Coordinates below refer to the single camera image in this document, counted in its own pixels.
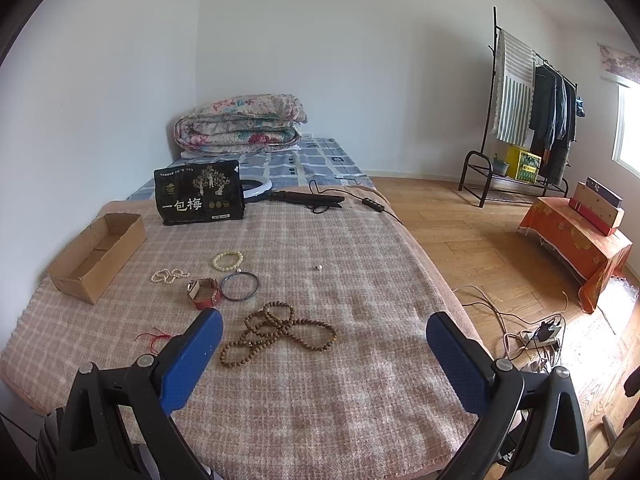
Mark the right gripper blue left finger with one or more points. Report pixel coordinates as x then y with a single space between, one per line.
184 359

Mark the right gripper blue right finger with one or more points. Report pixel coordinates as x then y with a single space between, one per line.
463 360

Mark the red strap wristwatch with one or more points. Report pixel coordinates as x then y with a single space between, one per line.
204 293

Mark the blue bangle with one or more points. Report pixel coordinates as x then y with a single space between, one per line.
239 286

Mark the open cardboard box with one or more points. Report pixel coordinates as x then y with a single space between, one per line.
87 265

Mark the orange cloth covered table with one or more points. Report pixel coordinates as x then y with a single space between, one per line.
594 256

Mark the black snack bag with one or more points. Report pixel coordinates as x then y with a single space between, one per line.
198 193

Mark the stacked gift boxes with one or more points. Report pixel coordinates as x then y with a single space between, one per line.
598 209

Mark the yellow box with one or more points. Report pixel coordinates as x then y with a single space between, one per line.
523 165

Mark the striped towel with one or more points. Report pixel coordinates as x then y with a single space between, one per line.
512 101

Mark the black clothes rack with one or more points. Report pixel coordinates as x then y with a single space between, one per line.
483 173

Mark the blue checked bed sheet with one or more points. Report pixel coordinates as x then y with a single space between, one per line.
319 159

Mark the folded floral quilt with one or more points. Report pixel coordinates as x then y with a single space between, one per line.
241 125

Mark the dark hanging clothes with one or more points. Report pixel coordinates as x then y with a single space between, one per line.
553 122

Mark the window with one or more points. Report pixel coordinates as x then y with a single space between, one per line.
626 151

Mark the floral curtain valance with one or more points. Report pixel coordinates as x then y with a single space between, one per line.
619 63

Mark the power strip with cables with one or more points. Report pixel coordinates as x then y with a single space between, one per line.
536 344

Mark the white ring light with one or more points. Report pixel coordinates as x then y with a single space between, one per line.
256 190

